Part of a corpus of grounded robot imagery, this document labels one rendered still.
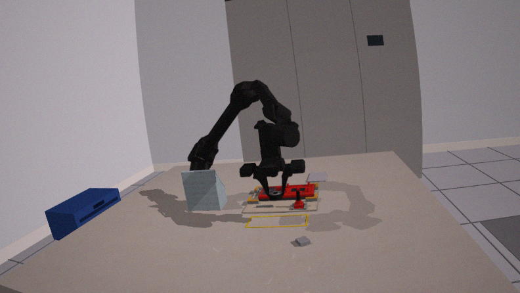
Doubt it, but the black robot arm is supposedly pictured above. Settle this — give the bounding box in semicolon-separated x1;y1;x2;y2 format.
188;80;300;177

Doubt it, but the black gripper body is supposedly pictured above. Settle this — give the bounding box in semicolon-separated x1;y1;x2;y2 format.
240;145;305;177

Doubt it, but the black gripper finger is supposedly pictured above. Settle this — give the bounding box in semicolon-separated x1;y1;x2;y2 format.
282;172;292;196
253;177;269;196

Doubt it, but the grey rectangular flat panel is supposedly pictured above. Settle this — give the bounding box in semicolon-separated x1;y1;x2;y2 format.
307;172;328;183

